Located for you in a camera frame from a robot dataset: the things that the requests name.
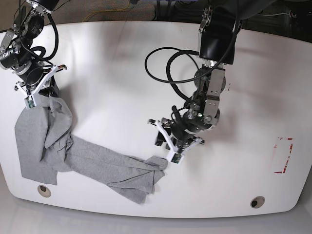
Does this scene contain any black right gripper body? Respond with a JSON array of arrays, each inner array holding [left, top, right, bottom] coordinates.
[[24, 70, 59, 98]]

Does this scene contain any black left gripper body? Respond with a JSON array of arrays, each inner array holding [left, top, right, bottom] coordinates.
[[156, 126, 195, 148]]

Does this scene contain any grey t-shirt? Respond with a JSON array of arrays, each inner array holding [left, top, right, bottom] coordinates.
[[15, 97, 168, 204]]

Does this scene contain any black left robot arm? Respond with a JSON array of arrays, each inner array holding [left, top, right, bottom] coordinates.
[[147, 0, 272, 154]]

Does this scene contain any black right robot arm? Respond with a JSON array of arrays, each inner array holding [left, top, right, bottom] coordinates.
[[0, 0, 59, 94]]

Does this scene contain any left table grommet hole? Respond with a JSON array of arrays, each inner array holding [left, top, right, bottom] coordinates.
[[38, 185, 51, 198]]

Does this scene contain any red tape rectangle marking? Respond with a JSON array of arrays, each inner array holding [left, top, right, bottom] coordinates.
[[271, 137, 293, 174]]

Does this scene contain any yellow cable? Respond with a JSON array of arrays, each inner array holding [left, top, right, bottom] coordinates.
[[84, 1, 132, 22]]

